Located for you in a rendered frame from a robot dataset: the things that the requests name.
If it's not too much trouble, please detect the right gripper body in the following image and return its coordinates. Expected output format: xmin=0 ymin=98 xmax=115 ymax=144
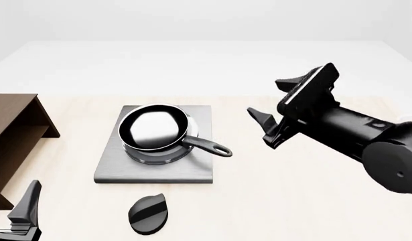
xmin=263 ymin=62 xmax=341 ymax=151

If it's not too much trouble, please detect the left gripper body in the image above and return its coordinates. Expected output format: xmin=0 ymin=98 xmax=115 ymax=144
xmin=0 ymin=221 xmax=43 ymax=241

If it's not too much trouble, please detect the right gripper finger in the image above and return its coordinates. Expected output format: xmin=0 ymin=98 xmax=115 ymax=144
xmin=275 ymin=71 xmax=314 ymax=94
xmin=247 ymin=106 xmax=277 ymax=138

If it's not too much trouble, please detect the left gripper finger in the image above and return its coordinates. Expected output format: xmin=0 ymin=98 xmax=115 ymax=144
xmin=7 ymin=179 xmax=43 ymax=227

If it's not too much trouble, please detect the flat grey stove plate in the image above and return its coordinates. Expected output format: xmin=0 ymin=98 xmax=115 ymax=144
xmin=93 ymin=104 xmax=214 ymax=185

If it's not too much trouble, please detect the round black stove knob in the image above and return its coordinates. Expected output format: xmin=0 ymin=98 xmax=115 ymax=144
xmin=127 ymin=193 xmax=170 ymax=236

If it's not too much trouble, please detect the black frying pan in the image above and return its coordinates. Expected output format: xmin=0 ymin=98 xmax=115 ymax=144
xmin=118 ymin=103 xmax=234 ymax=165

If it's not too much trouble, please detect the dark brown wooden cabinet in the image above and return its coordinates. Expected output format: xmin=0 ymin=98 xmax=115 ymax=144
xmin=0 ymin=93 xmax=61 ymax=211

